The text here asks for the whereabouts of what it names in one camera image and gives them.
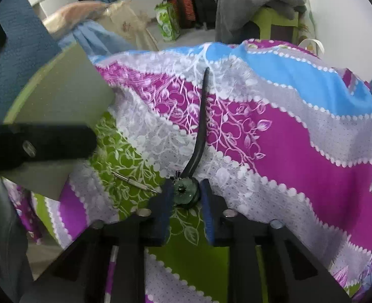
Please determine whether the green shopping bag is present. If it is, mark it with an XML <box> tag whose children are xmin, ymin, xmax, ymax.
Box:
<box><xmin>154</xmin><ymin>2</ymin><xmax>181</xmax><ymax>42</ymax></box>

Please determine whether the green plastic stool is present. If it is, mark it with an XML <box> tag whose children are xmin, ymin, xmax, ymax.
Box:
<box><xmin>252</xmin><ymin>6</ymin><xmax>301</xmax><ymax>44</ymax></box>

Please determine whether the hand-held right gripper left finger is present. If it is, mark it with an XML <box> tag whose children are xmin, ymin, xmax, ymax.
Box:
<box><xmin>19</xmin><ymin>179</ymin><xmax>175</xmax><ymax>303</ymax></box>

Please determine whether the small metal screwdriver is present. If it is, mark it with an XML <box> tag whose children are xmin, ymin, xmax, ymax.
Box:
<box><xmin>111</xmin><ymin>170</ymin><xmax>162</xmax><ymax>194</ymax></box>

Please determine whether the light blue cloth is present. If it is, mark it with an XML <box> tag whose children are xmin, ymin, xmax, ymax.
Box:
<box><xmin>59</xmin><ymin>20</ymin><xmax>137</xmax><ymax>58</ymax></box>

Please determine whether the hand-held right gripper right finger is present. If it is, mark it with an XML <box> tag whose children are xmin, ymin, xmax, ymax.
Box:
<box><xmin>199</xmin><ymin>178</ymin><xmax>352</xmax><ymax>303</ymax></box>

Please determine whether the white cardboard box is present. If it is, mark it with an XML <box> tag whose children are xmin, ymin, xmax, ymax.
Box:
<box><xmin>3</xmin><ymin>42</ymin><xmax>115</xmax><ymax>201</ymax></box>

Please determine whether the black suitcase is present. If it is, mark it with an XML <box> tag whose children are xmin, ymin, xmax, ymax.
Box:
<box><xmin>189</xmin><ymin>0</ymin><xmax>217</xmax><ymax>31</ymax></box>

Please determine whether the white ribbon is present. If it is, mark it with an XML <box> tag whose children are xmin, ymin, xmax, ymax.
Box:
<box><xmin>296</xmin><ymin>38</ymin><xmax>326</xmax><ymax>58</ymax></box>

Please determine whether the striped floral bed sheet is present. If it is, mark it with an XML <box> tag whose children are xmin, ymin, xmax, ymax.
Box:
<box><xmin>3</xmin><ymin>38</ymin><xmax>372</xmax><ymax>303</ymax></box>

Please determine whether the grey trouser leg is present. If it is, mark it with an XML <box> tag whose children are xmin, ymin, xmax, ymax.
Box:
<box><xmin>0</xmin><ymin>170</ymin><xmax>33</xmax><ymax>303</ymax></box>

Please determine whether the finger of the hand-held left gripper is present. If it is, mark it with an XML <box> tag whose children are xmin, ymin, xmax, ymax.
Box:
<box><xmin>0</xmin><ymin>124</ymin><xmax>97</xmax><ymax>171</ymax></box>

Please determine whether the red suitcase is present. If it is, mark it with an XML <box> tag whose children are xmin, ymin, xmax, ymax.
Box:
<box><xmin>170</xmin><ymin>0</ymin><xmax>195</xmax><ymax>30</ymax></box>

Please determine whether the black strap wristwatch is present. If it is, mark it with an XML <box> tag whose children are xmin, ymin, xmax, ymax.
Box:
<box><xmin>170</xmin><ymin>67</ymin><xmax>212</xmax><ymax>210</ymax></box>

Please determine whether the beige tote bag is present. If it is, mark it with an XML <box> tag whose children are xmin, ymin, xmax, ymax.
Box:
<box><xmin>94</xmin><ymin>1</ymin><xmax>159</xmax><ymax>52</ymax></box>

